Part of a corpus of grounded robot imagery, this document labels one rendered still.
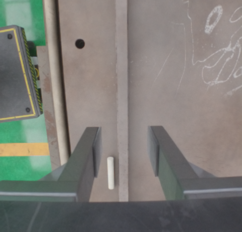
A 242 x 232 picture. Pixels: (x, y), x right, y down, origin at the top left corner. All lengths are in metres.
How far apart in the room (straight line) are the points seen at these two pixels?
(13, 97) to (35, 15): 0.74
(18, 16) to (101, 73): 1.68
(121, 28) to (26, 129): 1.80
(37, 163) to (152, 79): 1.92
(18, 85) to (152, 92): 1.33
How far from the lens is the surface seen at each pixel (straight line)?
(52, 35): 0.39
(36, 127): 1.91
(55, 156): 0.47
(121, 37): 0.24
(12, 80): 1.53
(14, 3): 1.93
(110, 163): 0.28
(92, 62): 0.25
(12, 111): 1.58
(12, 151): 2.15
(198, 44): 0.27
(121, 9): 0.25
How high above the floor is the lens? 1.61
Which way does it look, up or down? 76 degrees down
